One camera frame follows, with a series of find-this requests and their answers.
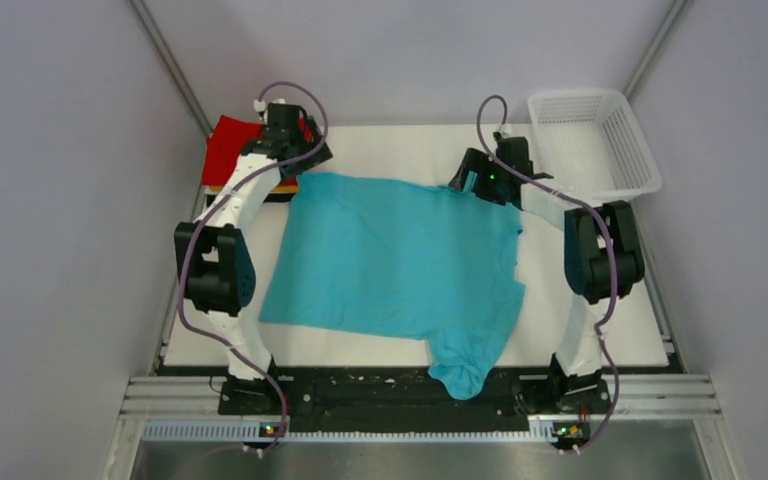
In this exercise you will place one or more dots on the teal t-shirt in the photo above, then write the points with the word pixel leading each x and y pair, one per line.
pixel 391 258

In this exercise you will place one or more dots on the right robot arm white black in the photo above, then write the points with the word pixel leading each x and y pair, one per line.
pixel 602 256

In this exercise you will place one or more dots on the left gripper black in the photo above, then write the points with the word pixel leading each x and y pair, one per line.
pixel 320 155

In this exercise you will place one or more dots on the corner metal post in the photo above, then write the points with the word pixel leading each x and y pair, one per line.
pixel 162 49
pixel 674 16

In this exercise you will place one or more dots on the red folded t-shirt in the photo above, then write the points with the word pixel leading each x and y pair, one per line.
pixel 223 147

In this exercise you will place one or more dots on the white cable duct strip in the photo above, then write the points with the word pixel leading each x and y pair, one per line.
pixel 253 431

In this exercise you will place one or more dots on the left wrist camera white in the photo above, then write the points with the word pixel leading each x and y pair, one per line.
pixel 261 106

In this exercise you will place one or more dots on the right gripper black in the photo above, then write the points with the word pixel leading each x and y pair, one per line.
pixel 478 162

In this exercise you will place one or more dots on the white plastic basket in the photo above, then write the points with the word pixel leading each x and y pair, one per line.
pixel 589 140

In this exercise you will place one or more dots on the aluminium rail frame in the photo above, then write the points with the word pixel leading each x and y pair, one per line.
pixel 673 396

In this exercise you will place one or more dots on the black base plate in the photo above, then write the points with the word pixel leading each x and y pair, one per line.
pixel 407 400

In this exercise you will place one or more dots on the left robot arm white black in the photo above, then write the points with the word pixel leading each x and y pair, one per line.
pixel 247 164

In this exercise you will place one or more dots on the right corner metal post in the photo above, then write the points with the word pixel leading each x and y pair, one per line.
pixel 674 16

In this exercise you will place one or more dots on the left corner metal post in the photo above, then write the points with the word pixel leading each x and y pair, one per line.
pixel 162 49

